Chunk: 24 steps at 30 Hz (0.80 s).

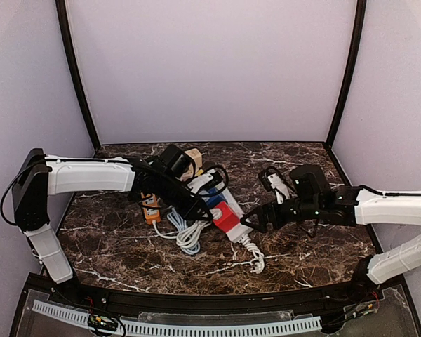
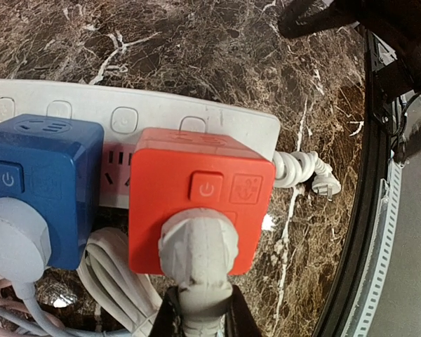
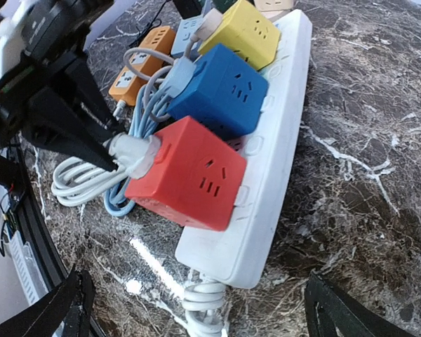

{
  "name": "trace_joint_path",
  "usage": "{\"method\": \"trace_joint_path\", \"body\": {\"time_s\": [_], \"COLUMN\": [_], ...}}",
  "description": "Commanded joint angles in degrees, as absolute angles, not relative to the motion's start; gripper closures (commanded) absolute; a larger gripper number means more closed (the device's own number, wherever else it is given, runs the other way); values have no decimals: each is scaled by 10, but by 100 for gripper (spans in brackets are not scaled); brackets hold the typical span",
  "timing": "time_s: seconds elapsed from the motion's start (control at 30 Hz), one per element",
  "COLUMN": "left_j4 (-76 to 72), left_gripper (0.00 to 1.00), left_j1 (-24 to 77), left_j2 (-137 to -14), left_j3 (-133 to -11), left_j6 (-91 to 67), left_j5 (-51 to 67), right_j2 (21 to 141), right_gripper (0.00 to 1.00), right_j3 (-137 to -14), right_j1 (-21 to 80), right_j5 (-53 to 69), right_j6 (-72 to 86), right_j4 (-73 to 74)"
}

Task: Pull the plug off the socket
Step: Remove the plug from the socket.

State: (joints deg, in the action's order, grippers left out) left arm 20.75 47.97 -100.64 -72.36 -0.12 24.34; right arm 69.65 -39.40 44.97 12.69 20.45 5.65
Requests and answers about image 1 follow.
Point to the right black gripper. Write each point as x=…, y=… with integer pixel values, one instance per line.
x=274, y=213

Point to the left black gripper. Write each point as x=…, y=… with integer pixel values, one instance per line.
x=190, y=202

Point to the blue cube socket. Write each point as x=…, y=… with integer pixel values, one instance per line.
x=213, y=201

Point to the white power strip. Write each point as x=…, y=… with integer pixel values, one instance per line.
x=239, y=234

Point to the red cube socket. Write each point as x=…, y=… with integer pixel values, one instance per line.
x=225, y=219

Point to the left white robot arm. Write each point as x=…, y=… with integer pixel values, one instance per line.
x=44, y=175

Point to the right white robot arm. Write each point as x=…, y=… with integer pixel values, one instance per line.
x=350, y=206

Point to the beige cube socket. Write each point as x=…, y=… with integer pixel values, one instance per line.
x=194, y=167

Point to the orange power strip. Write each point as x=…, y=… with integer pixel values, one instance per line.
x=151, y=208

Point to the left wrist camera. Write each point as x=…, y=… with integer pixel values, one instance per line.
x=176, y=161

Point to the black front rail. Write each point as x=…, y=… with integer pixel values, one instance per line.
x=327, y=301

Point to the white slotted cable duct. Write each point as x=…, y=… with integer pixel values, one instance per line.
x=134, y=328

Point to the right black frame post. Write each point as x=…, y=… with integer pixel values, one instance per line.
x=353, y=51

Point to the black frame post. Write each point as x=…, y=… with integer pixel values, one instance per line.
x=67, y=41
x=353, y=51

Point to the left black frame post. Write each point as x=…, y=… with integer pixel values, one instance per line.
x=67, y=41

